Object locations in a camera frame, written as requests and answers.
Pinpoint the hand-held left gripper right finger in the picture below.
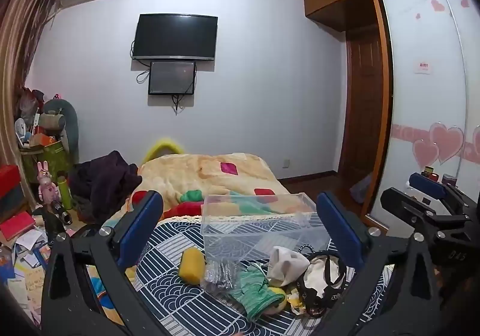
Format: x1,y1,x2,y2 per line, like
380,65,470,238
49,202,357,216
317,191,445,336

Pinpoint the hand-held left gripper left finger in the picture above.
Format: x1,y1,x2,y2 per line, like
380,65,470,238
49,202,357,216
40,190,181,336

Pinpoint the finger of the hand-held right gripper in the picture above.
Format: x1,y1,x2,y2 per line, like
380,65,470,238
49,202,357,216
409,172,480,218
380,188,474,233

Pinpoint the white sock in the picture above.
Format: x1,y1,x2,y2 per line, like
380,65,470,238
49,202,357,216
267,246,311,287

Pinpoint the yellow sponge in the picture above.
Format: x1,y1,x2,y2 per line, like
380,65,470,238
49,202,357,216
177,248,207,285

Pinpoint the clear plastic storage box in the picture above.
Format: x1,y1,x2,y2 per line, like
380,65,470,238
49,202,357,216
200,192,340,263

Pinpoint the floral cloth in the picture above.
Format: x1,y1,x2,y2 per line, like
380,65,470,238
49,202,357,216
285,289,306,316

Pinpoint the yellow ball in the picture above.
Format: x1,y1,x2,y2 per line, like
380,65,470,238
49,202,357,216
269,285,288,311

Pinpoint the green knit glove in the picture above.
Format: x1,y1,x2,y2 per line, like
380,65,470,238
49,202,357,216
229,264,286,322

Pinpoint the grey bag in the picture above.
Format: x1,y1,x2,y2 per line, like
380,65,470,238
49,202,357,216
349,173,374,205

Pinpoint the dark purple garment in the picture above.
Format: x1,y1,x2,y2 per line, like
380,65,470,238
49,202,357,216
67,150,143,224

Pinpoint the white sliding wardrobe door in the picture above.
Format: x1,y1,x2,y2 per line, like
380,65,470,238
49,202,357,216
375,0,480,232

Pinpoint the yellow patterned blanket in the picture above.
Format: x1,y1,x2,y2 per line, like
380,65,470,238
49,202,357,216
125,152,319,224

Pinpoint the yellow plush pillow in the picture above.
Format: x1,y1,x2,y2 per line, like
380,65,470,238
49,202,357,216
142,138,184,164

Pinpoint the green bottle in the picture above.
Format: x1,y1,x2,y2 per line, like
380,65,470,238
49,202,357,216
56,175,74,210

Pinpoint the blue patterned bedsheet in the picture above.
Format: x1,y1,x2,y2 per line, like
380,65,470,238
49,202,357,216
86,214,394,336

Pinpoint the wooden room door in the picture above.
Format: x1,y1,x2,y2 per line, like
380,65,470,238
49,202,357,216
337,30,394,205

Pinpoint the pink bunny toy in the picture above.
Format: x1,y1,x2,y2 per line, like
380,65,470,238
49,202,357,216
36,161,61,205

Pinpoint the green storage bag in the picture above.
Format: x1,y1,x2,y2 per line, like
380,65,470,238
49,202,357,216
20,141,74,186

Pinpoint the teal plush toy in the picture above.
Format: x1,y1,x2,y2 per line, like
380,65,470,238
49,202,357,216
39,98,79,164

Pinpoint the red book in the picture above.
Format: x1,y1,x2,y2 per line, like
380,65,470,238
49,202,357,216
0,211,36,241

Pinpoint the pile of papers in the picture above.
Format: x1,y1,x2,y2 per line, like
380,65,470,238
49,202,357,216
0,227,51,327

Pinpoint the red box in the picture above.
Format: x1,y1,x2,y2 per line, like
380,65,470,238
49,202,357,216
0,164,21,199

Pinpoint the small white fan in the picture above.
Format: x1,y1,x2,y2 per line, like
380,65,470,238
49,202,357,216
14,118,31,145

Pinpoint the red plastic bag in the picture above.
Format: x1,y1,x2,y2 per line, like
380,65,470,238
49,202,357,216
17,86,46,126

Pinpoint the striped brown curtain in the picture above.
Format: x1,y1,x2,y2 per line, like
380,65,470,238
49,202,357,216
0,0,62,186

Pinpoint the small black wall monitor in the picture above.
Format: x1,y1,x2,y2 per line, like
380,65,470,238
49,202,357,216
148,61,197,96

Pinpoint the large black wall television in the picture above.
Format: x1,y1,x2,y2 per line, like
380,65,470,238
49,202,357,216
132,14,218,61

